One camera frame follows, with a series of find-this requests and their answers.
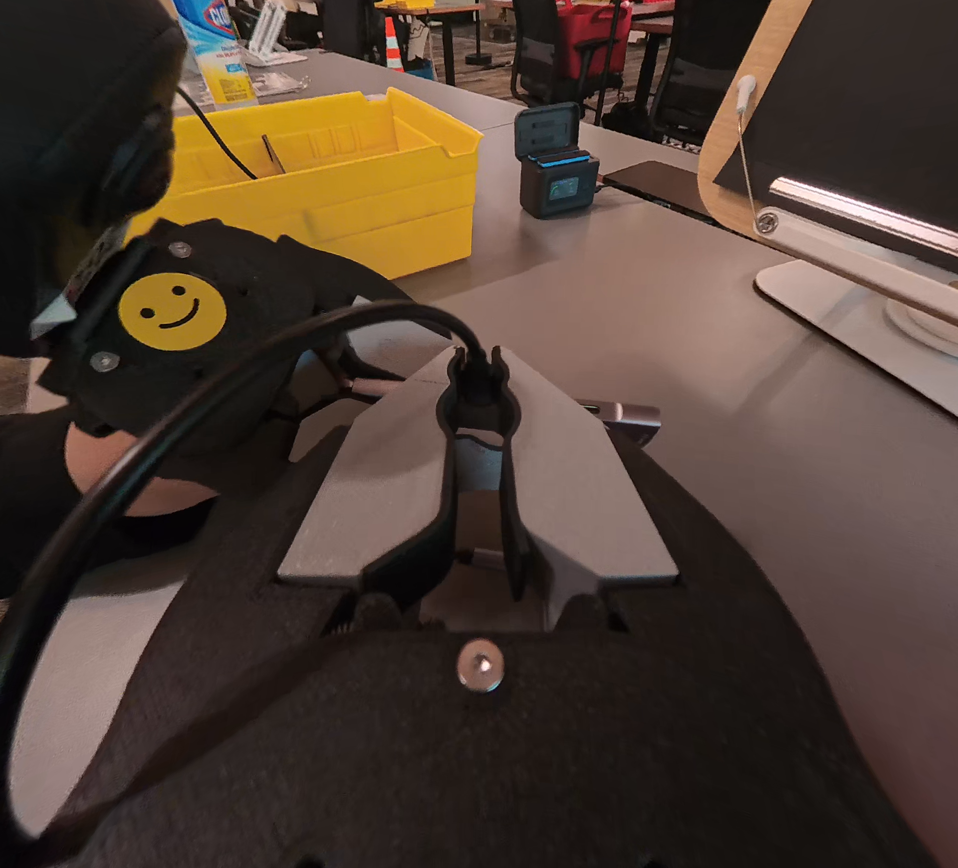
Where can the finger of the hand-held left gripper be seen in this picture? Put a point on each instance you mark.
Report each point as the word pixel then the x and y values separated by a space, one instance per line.
pixel 397 344
pixel 330 427

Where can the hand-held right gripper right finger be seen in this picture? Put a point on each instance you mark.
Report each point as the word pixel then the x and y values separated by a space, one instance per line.
pixel 584 494

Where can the person's left hand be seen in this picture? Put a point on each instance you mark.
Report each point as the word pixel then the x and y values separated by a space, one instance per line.
pixel 135 486

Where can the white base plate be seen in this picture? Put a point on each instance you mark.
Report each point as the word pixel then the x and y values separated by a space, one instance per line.
pixel 838 314

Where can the blue and black device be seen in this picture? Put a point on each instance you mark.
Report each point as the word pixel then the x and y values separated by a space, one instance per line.
pixel 557 179

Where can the orange traffic cone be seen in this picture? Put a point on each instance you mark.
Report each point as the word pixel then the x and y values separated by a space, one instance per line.
pixel 394 48

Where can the yellow plastic bin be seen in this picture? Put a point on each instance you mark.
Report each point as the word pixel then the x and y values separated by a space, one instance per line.
pixel 359 194

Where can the black monitor screen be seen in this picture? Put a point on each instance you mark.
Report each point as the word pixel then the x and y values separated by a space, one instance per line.
pixel 883 60

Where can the grey usb hub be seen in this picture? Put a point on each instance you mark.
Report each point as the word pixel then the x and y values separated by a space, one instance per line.
pixel 629 419

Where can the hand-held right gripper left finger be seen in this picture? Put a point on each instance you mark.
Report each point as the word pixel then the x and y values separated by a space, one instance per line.
pixel 374 494

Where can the white wipes canister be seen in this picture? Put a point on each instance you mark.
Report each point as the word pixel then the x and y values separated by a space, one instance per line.
pixel 202 30

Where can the black office chair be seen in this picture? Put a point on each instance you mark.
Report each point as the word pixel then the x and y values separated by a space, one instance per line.
pixel 719 45
pixel 539 15

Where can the black flat panel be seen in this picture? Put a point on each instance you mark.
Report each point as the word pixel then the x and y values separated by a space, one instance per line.
pixel 659 187

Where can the black bin divider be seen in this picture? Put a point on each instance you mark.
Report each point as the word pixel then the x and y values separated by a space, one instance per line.
pixel 274 154

